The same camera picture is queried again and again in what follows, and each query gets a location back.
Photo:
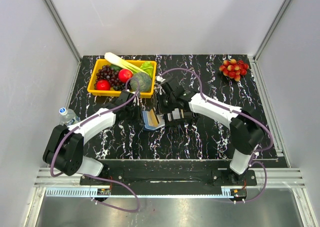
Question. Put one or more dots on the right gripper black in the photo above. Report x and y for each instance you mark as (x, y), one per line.
(159, 98)

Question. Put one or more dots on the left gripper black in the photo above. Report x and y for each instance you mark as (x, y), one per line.
(137, 108)

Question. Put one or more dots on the blue card holder wallet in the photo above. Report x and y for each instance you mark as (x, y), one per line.
(149, 128)

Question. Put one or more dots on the black card tray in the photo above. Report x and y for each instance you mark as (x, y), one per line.
(190, 120)

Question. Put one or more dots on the gold credit card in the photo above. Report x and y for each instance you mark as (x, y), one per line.
(149, 117)
(159, 121)

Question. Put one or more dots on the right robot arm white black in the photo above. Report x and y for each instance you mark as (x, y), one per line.
(246, 133)

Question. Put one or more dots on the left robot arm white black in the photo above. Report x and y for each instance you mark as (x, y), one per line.
(65, 148)

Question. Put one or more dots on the dark blue grape bunch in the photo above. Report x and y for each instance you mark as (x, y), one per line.
(119, 87)

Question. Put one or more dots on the green cantaloupe melon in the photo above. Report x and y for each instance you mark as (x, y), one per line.
(141, 81)

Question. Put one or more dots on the green lettuce leaf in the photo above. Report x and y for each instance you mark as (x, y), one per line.
(148, 67)

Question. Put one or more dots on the red apple upper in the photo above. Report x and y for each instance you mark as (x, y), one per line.
(124, 75)

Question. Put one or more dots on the red apple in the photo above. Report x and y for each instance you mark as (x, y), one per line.
(124, 75)
(102, 85)

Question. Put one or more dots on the red apple lower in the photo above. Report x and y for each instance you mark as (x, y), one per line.
(102, 85)

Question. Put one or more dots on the purple grape bunch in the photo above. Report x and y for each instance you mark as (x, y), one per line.
(105, 73)

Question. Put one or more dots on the green avocado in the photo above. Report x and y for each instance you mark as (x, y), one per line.
(115, 67)

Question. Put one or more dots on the white daikon radish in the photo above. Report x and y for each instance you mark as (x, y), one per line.
(116, 60)

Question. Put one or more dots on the yellow plastic bin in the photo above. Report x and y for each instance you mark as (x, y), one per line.
(112, 93)

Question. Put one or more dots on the clear water bottle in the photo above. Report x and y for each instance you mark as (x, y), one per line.
(68, 117)

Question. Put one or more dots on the red lychee bunch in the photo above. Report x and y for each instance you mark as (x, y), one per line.
(234, 69)

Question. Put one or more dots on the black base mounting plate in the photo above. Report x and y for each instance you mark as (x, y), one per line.
(203, 171)

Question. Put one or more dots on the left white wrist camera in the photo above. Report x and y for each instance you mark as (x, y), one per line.
(133, 97)

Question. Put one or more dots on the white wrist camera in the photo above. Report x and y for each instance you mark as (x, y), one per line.
(159, 80)
(133, 97)

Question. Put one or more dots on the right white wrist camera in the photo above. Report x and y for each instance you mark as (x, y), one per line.
(159, 80)

